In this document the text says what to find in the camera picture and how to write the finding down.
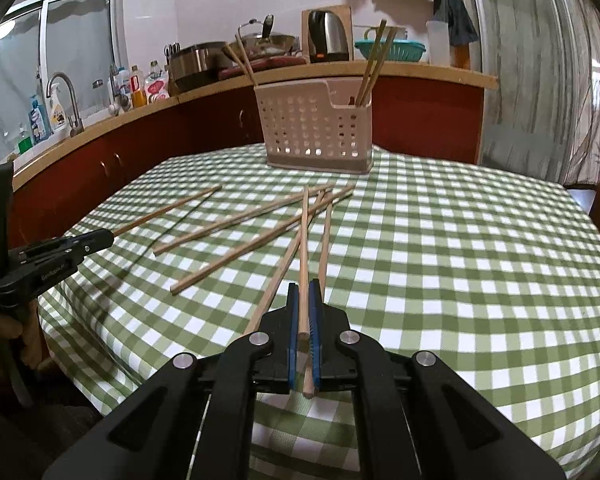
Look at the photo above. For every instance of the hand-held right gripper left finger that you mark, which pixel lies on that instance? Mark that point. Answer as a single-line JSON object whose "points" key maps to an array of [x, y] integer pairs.
{"points": [[292, 330]]}

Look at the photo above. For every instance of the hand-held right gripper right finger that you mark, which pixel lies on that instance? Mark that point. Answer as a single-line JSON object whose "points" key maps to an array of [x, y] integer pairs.
{"points": [[314, 340]]}

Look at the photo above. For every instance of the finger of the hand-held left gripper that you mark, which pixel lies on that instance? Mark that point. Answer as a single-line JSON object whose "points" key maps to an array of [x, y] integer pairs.
{"points": [[55, 247]]}

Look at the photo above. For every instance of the thin wooden chopstick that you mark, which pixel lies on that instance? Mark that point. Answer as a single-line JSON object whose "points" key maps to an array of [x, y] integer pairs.
{"points": [[280, 271], [230, 225], [170, 209], [304, 260], [371, 60], [380, 65], [245, 60], [230, 258], [325, 245], [239, 64]]}

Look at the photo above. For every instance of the beige perforated utensil basket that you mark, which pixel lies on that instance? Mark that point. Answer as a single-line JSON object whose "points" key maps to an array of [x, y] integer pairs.
{"points": [[320, 164]]}

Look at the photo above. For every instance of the person's left hand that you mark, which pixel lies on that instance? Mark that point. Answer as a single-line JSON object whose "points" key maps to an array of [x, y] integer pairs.
{"points": [[32, 340]]}

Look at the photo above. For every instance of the blue dish soap bottle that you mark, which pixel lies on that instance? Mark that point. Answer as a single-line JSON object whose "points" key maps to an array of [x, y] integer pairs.
{"points": [[38, 122]]}

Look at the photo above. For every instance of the white spray bottle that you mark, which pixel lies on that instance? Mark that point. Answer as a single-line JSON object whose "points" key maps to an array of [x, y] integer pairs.
{"points": [[58, 112]]}

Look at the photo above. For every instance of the tall chrome faucet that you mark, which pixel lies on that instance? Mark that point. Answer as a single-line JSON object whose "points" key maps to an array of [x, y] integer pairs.
{"points": [[72, 105]]}

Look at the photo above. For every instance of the green checkered tablecloth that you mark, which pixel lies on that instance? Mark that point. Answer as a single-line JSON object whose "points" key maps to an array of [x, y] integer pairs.
{"points": [[455, 260]]}

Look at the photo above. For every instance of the orange cooking oil bottle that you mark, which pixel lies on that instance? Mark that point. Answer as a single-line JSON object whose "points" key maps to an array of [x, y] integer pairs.
{"points": [[138, 92]]}

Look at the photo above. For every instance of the white plastic bottle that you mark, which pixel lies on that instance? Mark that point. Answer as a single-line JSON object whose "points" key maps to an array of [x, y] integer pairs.
{"points": [[123, 80]]}

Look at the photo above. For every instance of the pink white packet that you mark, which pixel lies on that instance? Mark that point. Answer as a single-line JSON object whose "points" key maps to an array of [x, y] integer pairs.
{"points": [[156, 87]]}

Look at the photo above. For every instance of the kitchen sliding window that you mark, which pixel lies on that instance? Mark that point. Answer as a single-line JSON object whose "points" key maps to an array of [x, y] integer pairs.
{"points": [[80, 35]]}

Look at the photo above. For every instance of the dark rice cooker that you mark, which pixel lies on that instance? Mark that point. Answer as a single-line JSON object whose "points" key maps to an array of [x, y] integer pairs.
{"points": [[195, 67]]}

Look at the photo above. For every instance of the red induction cooker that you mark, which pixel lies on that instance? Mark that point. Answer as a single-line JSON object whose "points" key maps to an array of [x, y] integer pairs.
{"points": [[280, 62]]}

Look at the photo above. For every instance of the steel wok with lid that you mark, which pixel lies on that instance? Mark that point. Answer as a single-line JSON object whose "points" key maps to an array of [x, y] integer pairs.
{"points": [[275, 42]]}

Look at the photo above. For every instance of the beige kitchen countertop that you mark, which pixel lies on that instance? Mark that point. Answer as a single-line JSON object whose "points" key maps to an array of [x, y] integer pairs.
{"points": [[430, 72]]}

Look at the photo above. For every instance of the black steel electric kettle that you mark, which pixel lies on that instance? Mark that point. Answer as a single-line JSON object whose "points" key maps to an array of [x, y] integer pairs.
{"points": [[327, 35]]}

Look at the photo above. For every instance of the teal plastic colander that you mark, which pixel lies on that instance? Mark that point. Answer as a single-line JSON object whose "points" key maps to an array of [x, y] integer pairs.
{"points": [[405, 52]]}

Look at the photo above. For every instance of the white translucent container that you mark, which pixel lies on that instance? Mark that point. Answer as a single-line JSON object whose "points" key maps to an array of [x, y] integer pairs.
{"points": [[438, 42]]}

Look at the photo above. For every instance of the sliding glass door with curtain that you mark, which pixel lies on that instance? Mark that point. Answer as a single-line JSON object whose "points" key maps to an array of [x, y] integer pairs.
{"points": [[530, 85]]}

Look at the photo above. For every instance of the dark hanging cloth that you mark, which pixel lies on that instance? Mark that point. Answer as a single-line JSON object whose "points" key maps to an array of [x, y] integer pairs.
{"points": [[455, 10]]}

